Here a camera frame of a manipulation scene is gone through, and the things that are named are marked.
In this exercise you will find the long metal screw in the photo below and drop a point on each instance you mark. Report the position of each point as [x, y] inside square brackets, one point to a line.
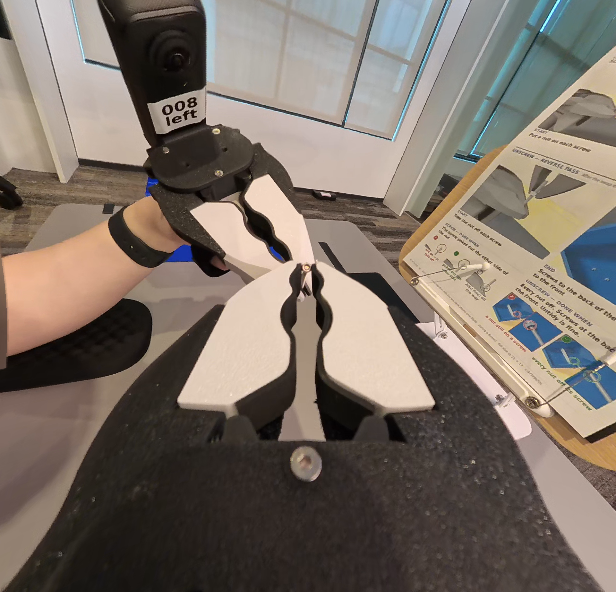
[305, 281]

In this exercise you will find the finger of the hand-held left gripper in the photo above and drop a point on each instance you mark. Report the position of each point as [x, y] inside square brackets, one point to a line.
[284, 216]
[226, 231]

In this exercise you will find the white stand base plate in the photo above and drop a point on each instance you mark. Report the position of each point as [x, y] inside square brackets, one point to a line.
[510, 418]

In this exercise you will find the person's left hand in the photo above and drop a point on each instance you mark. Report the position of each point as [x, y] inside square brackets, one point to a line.
[154, 226]

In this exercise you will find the glass wall panel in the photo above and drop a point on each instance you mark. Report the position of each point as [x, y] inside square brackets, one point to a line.
[553, 48]

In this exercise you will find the printed instruction sheet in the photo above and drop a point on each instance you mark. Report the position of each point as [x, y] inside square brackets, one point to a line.
[529, 226]

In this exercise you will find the person's left forearm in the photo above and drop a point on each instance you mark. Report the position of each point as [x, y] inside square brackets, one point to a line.
[62, 293]

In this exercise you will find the large paned window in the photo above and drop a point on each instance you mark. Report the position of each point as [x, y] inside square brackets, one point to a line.
[313, 48]

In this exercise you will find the black wristband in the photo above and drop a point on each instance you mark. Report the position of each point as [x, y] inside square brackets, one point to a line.
[130, 250]

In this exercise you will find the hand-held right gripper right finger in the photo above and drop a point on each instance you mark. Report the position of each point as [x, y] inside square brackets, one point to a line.
[375, 356]

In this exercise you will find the black wrist rest pad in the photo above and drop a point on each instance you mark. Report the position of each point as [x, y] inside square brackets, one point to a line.
[86, 351]

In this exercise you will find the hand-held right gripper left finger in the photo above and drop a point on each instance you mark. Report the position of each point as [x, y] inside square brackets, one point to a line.
[236, 351]

